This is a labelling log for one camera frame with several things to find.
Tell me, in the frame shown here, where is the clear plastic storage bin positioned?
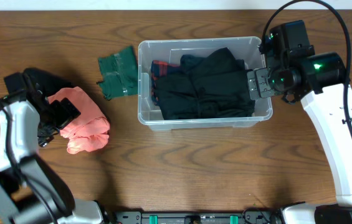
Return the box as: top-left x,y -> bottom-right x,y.
138,36 -> 273,131

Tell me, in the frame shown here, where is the large black garment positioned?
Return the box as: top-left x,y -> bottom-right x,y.
155,48 -> 255,120

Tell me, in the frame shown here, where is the black folded cloth left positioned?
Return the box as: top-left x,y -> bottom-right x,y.
24,68 -> 74,96

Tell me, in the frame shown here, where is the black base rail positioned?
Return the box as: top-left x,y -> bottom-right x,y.
114,208 -> 283,224

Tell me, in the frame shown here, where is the red navy plaid shirt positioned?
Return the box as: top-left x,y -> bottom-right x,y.
151,60 -> 181,106

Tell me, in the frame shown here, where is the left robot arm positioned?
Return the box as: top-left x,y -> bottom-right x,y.
0,91 -> 108,224

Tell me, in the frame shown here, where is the black garment with band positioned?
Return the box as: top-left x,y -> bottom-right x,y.
180,54 -> 205,73

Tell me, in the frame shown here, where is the dark green folded cloth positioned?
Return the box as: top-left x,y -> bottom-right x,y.
97,46 -> 138,100

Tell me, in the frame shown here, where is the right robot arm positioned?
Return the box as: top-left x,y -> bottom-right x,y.
247,52 -> 352,223

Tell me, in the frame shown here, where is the pink salmon garment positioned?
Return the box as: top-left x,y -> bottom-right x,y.
48,86 -> 110,154

